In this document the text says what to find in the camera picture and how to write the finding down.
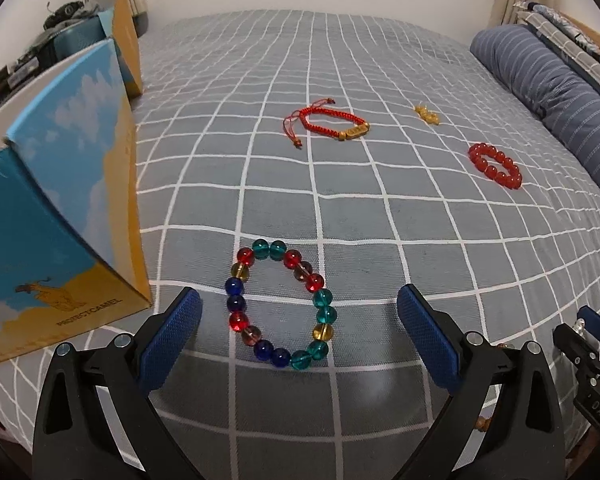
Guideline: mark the folded patterned quilt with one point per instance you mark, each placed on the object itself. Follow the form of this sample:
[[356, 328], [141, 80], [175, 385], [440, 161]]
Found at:
[[570, 30]]

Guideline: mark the grey checked bedsheet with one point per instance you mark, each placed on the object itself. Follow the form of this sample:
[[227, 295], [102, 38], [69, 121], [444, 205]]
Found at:
[[330, 200]]

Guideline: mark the small gold charm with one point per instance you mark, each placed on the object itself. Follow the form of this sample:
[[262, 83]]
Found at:
[[427, 116]]

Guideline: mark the dark clutter pile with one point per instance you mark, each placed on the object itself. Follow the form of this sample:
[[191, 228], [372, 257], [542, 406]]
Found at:
[[67, 12]]

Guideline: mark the blue and yellow cardboard box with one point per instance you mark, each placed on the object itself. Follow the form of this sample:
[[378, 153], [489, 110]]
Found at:
[[55, 185]]

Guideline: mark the teal suitcase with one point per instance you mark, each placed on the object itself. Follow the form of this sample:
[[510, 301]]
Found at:
[[80, 35]]

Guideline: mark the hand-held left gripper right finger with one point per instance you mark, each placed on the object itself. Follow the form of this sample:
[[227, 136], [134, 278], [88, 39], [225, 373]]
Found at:
[[430, 340]]

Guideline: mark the black flat devices stack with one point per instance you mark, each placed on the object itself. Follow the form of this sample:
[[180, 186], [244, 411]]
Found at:
[[25, 65]]

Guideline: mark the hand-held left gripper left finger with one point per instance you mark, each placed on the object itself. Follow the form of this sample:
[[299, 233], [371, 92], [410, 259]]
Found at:
[[172, 345]]

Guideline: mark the blue striped pillow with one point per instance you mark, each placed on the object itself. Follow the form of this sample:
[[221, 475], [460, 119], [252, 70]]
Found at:
[[555, 85]]

